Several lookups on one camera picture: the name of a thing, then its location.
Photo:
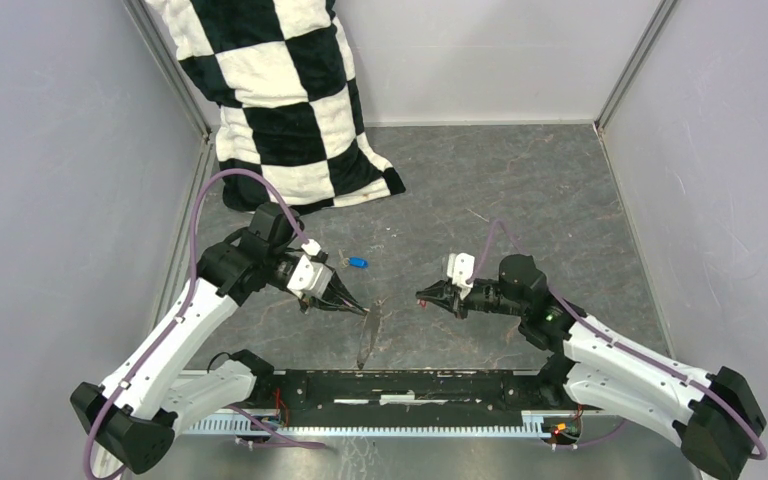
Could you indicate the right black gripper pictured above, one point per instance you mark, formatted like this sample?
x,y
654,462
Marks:
x,y
453,302

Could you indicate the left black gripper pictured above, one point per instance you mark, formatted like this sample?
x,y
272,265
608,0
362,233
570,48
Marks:
x,y
336,296

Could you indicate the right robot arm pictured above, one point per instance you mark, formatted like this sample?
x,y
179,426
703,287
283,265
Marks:
x,y
713,418

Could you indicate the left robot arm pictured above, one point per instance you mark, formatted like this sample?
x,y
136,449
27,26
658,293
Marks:
x,y
225,276

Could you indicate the key with blue tag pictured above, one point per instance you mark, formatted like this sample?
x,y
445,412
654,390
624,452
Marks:
x,y
352,261

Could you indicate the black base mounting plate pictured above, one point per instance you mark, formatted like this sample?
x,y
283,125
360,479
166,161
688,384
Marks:
x,y
405,398

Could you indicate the black white checkered blanket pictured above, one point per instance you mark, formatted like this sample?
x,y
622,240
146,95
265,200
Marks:
x,y
282,76

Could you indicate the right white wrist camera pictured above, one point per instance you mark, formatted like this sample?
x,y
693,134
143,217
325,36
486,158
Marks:
x,y
460,270

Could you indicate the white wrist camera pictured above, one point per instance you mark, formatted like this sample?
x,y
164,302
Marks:
x,y
460,270
309,265

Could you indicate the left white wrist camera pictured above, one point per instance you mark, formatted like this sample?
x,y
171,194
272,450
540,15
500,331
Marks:
x,y
309,265

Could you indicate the white slotted cable duct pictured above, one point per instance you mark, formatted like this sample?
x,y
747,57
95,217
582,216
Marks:
x,y
225,423

